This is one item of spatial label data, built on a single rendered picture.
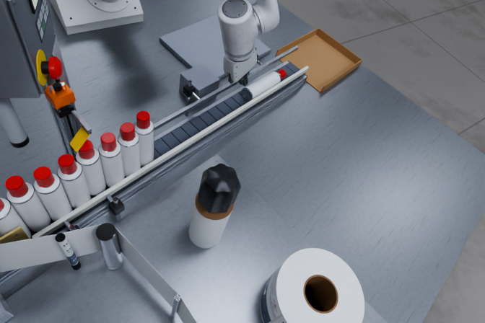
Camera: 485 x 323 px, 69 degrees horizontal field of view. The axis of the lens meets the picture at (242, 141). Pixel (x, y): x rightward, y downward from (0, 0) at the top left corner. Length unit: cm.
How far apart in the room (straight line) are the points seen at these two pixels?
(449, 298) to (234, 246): 162
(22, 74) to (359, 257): 96
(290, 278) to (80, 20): 119
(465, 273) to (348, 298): 169
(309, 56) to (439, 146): 65
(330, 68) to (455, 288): 146
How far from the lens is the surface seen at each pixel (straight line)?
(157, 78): 136
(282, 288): 82
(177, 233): 97
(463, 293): 245
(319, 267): 86
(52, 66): 66
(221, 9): 89
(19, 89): 68
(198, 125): 116
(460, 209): 146
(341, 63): 168
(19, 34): 61
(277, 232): 102
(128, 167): 99
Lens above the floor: 178
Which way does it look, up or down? 52 degrees down
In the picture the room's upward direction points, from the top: 19 degrees clockwise
